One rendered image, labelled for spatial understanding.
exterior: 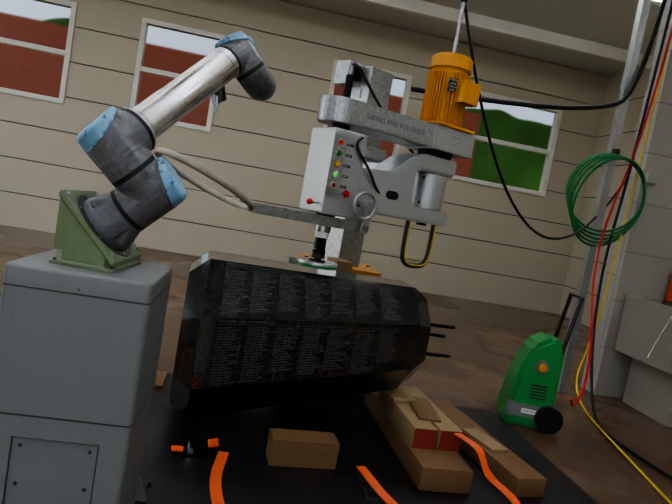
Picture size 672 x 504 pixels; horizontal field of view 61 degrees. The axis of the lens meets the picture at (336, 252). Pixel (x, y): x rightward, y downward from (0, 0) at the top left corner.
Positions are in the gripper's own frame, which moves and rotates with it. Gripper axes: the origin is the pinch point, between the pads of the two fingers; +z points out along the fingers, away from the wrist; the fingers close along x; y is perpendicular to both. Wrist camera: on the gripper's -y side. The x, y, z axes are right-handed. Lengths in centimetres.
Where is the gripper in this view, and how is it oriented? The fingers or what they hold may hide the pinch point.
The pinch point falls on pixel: (201, 110)
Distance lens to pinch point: 279.1
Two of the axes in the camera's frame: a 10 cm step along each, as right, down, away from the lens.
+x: 8.2, 3.8, -4.3
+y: -3.2, -3.2, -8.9
